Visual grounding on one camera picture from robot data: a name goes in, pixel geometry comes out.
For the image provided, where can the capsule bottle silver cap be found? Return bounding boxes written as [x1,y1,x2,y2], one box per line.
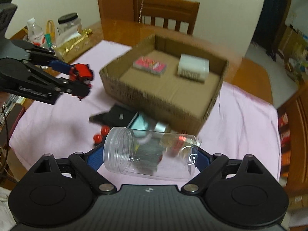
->
[153,122,202,159]

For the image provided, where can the pink tablecloth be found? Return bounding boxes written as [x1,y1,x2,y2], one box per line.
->
[8,40,282,190]

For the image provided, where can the gold tissue pack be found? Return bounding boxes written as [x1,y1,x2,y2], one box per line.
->
[54,26,91,63]

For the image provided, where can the clear plastic jar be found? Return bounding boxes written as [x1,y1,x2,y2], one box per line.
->
[103,127,198,181]

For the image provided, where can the black square device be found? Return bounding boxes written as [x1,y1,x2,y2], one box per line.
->
[89,104,139,128]

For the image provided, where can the red toy block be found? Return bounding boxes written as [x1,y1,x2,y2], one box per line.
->
[68,63,94,88]

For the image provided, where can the black lid plastic jar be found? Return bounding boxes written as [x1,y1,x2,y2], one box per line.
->
[56,13,82,44]

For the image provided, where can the cardboard box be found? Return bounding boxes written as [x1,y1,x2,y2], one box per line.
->
[99,34,228,135]

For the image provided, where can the wooden chair far side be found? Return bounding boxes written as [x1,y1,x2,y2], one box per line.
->
[137,0,200,35]

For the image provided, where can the black toy car red wheels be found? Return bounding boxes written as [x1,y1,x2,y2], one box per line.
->
[93,125,110,145]

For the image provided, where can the water bottle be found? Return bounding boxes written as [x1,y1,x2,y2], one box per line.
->
[27,18,48,49]

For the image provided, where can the card box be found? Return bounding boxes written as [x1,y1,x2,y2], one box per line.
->
[133,56,167,76]

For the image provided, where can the wooden chair right side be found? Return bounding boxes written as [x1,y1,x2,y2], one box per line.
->
[277,82,307,197]

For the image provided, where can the grey cat figurine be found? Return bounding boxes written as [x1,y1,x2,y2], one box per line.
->
[133,144,163,175]

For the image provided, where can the wooden chair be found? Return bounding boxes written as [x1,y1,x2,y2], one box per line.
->
[277,82,307,197]
[137,0,200,35]

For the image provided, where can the white plastic container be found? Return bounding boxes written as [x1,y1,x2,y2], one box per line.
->
[177,54,209,82]

